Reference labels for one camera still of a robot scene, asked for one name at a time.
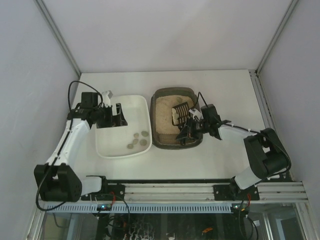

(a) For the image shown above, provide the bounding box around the black slotted litter scoop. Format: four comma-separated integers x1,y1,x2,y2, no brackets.
171,101,190,132

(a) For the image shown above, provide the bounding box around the brown translucent litter box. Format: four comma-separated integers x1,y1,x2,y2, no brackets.
150,87,203,150

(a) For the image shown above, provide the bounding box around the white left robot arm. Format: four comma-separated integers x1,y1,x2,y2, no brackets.
34,91,128,202

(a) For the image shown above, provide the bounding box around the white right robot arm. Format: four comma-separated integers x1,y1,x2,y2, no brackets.
171,102,292,200

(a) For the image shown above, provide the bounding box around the white plastic waste tray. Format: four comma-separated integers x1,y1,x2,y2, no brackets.
95,95,152,159

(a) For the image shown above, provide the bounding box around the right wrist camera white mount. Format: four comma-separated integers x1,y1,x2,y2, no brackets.
189,108,203,121

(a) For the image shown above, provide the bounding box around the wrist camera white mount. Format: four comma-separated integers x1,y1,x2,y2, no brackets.
101,90,113,107
189,108,203,121

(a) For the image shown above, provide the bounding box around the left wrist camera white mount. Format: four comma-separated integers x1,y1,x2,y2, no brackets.
101,90,113,107

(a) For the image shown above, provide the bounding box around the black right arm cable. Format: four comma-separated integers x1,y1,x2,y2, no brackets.
196,91,292,181

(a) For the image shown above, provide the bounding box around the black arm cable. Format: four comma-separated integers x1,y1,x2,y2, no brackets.
196,91,292,181
35,80,106,211

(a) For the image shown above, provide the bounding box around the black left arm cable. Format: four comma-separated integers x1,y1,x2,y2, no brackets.
35,80,106,211

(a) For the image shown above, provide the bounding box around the right side aluminium rail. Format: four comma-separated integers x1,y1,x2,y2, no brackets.
248,69,291,180

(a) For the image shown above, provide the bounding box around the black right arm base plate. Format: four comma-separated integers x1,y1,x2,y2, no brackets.
213,183,260,201

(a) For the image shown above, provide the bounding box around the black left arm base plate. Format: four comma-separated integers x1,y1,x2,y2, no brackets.
80,183,126,201

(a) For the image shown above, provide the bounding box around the left aluminium corner post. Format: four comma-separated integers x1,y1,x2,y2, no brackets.
33,0,82,78

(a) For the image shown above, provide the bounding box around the aluminium corner post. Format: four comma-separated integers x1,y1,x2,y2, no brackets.
255,0,300,75
33,0,82,78

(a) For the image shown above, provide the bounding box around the slotted grey cable duct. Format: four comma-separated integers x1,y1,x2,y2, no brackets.
51,202,233,214

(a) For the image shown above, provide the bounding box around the aluminium front frame rail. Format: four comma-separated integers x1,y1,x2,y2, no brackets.
108,181,308,203

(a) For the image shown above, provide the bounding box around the right aluminium corner post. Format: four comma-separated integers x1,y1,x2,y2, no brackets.
255,0,300,75

